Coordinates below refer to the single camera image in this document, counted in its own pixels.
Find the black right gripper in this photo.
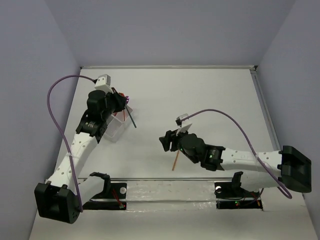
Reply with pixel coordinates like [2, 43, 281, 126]
[159, 125, 199, 164]

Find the yellow chopstick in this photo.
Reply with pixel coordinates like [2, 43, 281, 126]
[171, 151, 180, 171]

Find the teal chopstick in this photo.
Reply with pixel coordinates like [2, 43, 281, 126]
[125, 105, 137, 129]

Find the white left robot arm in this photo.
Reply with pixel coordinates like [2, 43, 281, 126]
[34, 89, 127, 224]

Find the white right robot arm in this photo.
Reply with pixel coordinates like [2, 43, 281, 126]
[159, 130, 312, 196]

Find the white divided utensil container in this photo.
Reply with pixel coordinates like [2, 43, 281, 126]
[103, 106, 133, 143]

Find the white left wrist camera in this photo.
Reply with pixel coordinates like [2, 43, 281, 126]
[94, 74, 113, 94]

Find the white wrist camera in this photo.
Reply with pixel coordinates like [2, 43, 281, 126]
[94, 74, 113, 94]
[175, 113, 192, 136]

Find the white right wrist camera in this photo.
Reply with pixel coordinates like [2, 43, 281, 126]
[175, 113, 192, 136]

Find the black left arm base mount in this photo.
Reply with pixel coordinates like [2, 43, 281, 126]
[83, 172, 127, 211]

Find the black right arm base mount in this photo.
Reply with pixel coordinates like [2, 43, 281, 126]
[214, 171, 263, 210]

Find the aluminium table edge rail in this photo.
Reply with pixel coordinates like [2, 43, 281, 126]
[80, 65, 257, 71]

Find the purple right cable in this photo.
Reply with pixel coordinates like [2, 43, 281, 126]
[181, 108, 293, 200]

